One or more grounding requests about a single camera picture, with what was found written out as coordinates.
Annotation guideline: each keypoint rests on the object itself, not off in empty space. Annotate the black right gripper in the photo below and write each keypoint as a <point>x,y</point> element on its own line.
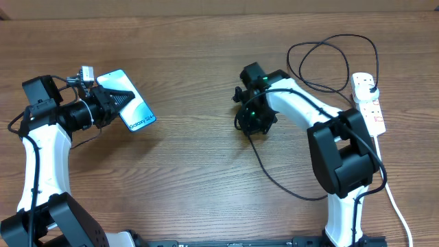
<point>253,128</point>

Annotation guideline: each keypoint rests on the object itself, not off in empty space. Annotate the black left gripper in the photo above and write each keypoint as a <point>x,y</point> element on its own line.
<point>103,96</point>

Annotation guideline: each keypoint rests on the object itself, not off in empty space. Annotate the Samsung Galaxy smartphone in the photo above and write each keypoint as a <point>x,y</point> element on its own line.
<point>136,114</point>

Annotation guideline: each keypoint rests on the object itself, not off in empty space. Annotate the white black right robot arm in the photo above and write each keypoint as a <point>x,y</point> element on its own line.
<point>342,156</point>

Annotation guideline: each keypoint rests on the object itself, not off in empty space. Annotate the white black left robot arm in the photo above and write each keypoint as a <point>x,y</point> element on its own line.
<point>47,214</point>

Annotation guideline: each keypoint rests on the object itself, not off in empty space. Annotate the white charger plug adapter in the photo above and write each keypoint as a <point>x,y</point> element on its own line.
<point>363,93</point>

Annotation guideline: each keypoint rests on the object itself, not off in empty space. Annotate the white power strip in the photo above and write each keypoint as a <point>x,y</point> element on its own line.
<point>371,111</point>

